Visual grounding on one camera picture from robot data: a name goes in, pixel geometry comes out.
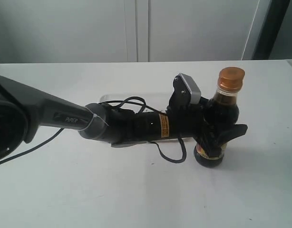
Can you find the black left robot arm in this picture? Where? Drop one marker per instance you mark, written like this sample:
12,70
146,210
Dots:
23,109

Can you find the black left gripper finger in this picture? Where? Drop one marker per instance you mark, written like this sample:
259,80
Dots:
207,104
215,137

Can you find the soy sauce bottle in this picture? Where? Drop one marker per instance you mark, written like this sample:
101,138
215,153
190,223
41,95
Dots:
225,113

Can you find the white plastic tray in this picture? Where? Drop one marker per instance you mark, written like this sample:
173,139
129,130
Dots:
146,97

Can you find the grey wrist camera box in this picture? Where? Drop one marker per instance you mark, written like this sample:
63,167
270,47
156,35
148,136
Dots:
185,91

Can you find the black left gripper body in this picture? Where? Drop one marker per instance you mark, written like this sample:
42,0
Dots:
185,121

